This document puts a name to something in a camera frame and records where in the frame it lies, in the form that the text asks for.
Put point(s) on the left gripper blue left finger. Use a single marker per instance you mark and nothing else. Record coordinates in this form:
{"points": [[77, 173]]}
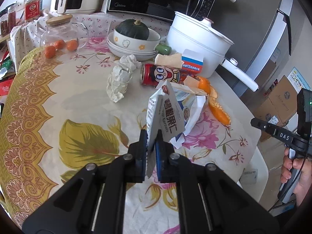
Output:
{"points": [[137, 166]]}

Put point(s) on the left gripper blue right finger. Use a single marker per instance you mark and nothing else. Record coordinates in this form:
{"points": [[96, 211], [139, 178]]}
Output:
{"points": [[167, 161]]}

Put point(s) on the white nut kernels bag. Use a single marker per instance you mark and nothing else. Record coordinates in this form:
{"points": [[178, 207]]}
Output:
{"points": [[164, 114]]}

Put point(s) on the long orange peel strip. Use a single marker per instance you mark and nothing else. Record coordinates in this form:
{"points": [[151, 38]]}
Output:
{"points": [[217, 110]]}

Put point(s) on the white plastic trash bin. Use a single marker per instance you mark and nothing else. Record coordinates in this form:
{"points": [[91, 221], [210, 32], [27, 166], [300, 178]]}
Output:
{"points": [[255, 176]]}

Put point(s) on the lower cardboard box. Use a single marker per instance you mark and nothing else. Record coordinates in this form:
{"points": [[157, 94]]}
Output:
{"points": [[267, 112]]}

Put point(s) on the cardboard box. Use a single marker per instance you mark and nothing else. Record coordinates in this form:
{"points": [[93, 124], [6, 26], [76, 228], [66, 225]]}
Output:
{"points": [[284, 99], [267, 112]]}

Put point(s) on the upper cardboard box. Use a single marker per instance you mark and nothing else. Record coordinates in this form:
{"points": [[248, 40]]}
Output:
{"points": [[284, 99]]}

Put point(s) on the blue white toothpaste box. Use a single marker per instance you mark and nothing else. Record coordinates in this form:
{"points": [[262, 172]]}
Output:
{"points": [[192, 101]]}

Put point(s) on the crumpled white paper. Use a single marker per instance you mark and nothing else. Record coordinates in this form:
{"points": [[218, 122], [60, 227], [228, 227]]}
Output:
{"points": [[120, 76]]}

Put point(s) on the red cartoon drink can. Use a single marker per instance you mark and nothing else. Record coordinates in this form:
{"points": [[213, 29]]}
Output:
{"points": [[151, 74]]}

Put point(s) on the floral tablecloth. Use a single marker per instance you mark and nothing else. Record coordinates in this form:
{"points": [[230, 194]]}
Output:
{"points": [[58, 117]]}

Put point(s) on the curled orange peel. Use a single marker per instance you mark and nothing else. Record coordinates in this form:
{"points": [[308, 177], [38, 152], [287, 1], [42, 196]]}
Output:
{"points": [[198, 82]]}

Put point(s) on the stacked white plates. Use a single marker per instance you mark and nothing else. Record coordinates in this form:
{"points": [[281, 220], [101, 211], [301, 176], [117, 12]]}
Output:
{"points": [[120, 52]]}

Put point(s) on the torn beige paper piece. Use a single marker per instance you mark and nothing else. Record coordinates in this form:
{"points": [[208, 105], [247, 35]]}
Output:
{"points": [[173, 61]]}

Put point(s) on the small blue orange carton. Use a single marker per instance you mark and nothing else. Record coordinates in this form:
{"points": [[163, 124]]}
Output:
{"points": [[192, 61]]}

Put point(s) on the green ceramic cup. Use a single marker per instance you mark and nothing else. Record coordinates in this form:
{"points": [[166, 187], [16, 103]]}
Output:
{"points": [[163, 49]]}

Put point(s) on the white floral bowl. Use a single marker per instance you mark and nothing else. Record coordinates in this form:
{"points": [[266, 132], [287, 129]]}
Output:
{"points": [[132, 44]]}

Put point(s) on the green kabocha squash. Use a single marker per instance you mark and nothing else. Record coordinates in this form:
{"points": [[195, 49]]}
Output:
{"points": [[134, 29]]}

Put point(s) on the grey refrigerator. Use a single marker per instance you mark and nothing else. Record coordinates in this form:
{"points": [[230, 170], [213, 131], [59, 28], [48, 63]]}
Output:
{"points": [[258, 28]]}

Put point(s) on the white electric cooking pot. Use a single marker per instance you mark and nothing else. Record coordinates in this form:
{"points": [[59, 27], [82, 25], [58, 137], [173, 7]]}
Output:
{"points": [[187, 33]]}

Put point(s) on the small orange tangerine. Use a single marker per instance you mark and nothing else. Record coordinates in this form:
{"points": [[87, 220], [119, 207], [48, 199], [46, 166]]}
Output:
{"points": [[49, 52]]}

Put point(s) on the glass jar with wooden lid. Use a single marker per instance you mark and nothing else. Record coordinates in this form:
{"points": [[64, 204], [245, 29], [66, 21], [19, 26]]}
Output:
{"points": [[64, 28]]}

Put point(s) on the red label spice jar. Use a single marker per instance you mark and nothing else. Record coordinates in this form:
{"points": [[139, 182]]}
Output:
{"points": [[32, 9]]}

